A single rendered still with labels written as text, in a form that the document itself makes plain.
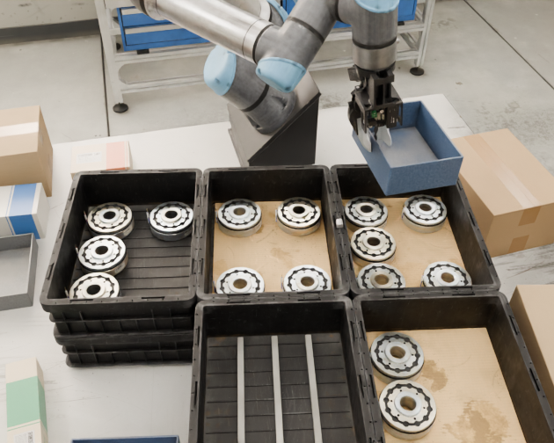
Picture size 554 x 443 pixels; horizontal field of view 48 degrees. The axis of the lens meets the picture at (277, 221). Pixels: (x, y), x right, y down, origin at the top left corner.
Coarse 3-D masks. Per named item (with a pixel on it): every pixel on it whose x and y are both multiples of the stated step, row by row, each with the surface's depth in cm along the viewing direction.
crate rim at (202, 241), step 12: (216, 168) 149; (228, 168) 149; (240, 168) 149; (252, 168) 149; (264, 168) 149; (276, 168) 149; (288, 168) 149; (300, 168) 149; (312, 168) 149; (324, 168) 149; (204, 180) 146; (324, 180) 147; (204, 192) 143; (204, 204) 140; (204, 216) 137; (336, 216) 137; (204, 228) 136; (336, 228) 135; (204, 240) 132; (336, 240) 132; (204, 252) 129; (336, 252) 130; (204, 264) 127; (204, 276) 125; (348, 288) 123; (204, 300) 121
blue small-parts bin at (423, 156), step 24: (408, 120) 136; (432, 120) 129; (360, 144) 131; (384, 144) 133; (408, 144) 133; (432, 144) 131; (384, 168) 120; (408, 168) 118; (432, 168) 120; (456, 168) 121; (384, 192) 122
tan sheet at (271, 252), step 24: (264, 216) 152; (216, 240) 146; (240, 240) 146; (264, 240) 146; (288, 240) 146; (312, 240) 146; (216, 264) 140; (240, 264) 141; (264, 264) 141; (288, 264) 141; (312, 264) 141
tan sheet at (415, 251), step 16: (400, 208) 154; (400, 224) 150; (448, 224) 150; (400, 240) 146; (416, 240) 146; (432, 240) 146; (448, 240) 146; (400, 256) 143; (416, 256) 143; (432, 256) 143; (448, 256) 143; (416, 272) 139
